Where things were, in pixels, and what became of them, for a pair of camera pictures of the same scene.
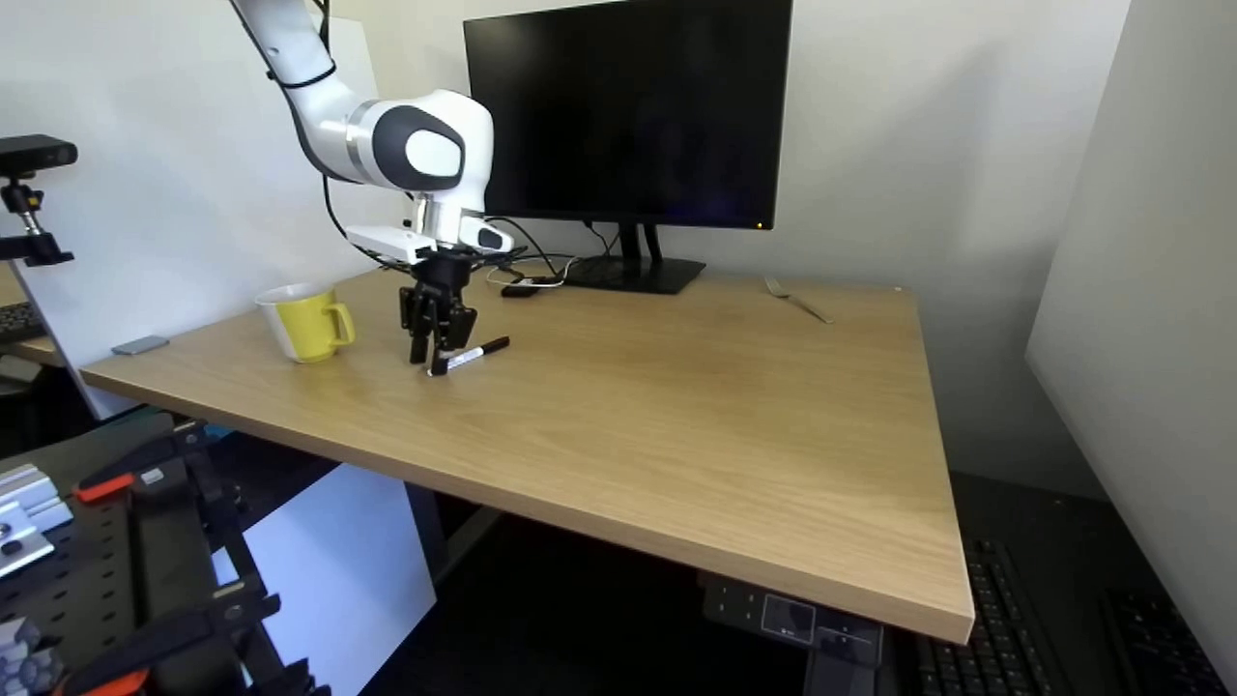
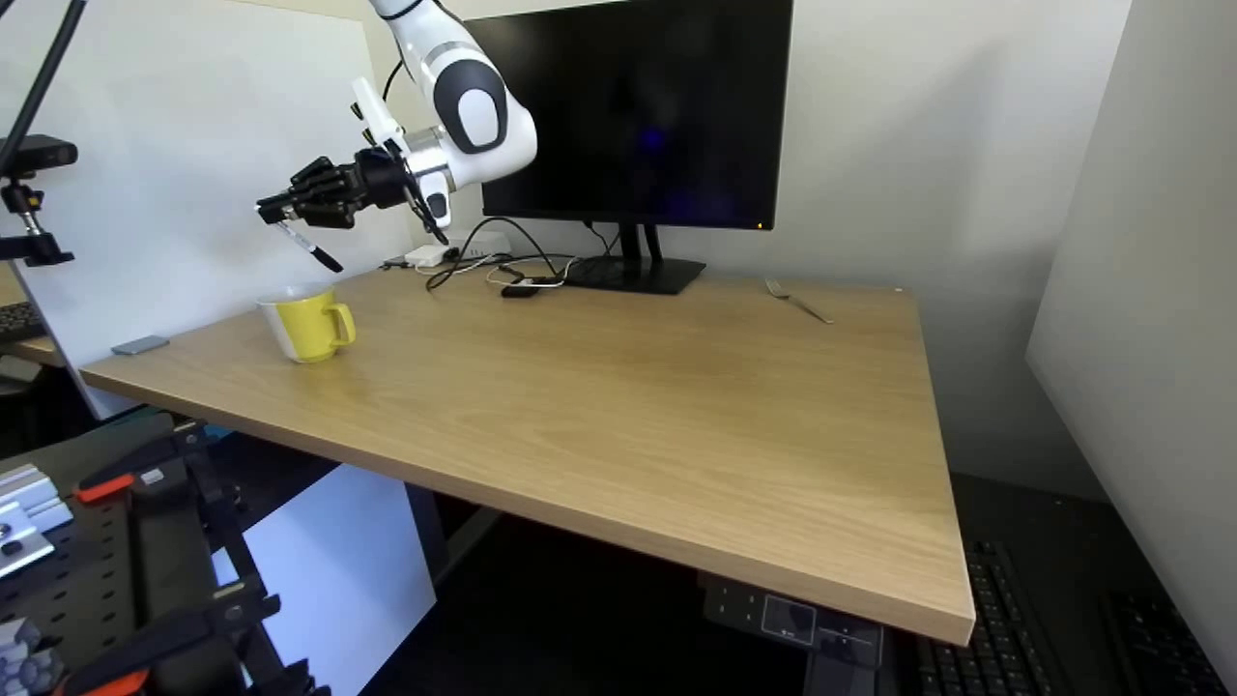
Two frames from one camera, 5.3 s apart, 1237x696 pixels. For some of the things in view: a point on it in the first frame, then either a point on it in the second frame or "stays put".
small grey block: (160, 342) stays put
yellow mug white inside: (312, 328) stays put
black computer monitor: (637, 114) stays put
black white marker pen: (473, 355) -> (329, 262)
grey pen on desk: (794, 302) stays put
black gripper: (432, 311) -> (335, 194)
